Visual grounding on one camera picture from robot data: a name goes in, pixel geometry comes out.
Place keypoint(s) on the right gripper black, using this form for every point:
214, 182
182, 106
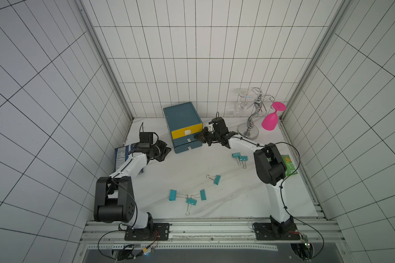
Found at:
209, 136

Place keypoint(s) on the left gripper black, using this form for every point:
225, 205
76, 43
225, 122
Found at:
165, 149

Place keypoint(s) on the teal drawer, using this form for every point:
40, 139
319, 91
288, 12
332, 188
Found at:
191, 138

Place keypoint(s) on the yellow top drawer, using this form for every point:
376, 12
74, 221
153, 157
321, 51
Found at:
187, 130

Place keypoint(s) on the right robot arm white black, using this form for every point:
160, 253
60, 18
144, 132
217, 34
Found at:
270, 169

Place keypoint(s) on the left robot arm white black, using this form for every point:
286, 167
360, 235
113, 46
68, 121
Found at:
114, 195

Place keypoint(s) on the teal drawer cabinet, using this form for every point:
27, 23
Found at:
184, 124

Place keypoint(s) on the teal binder clip upper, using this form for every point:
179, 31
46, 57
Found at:
236, 156

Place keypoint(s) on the teal binder clip front left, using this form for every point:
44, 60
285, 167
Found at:
174, 194

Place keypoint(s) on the teal binder clip upright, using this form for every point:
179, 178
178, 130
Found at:
216, 179

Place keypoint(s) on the teal binder clip right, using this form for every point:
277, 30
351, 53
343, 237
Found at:
243, 160

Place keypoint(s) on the teal shiny binder clip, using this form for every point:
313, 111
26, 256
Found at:
191, 202

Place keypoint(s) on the clear glass on rack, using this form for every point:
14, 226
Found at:
241, 103

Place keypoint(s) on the silver glass rack stand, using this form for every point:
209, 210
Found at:
256, 99

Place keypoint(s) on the magenta plastic wine glass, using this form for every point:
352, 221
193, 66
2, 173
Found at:
270, 121

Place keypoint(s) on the green snack packet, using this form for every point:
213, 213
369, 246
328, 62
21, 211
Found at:
290, 168

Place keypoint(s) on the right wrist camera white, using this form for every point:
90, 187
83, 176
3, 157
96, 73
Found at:
211, 127

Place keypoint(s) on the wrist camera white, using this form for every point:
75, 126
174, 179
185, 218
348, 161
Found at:
211, 127
146, 139

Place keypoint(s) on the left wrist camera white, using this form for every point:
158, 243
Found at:
146, 139

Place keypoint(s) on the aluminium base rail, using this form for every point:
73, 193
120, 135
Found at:
250, 233

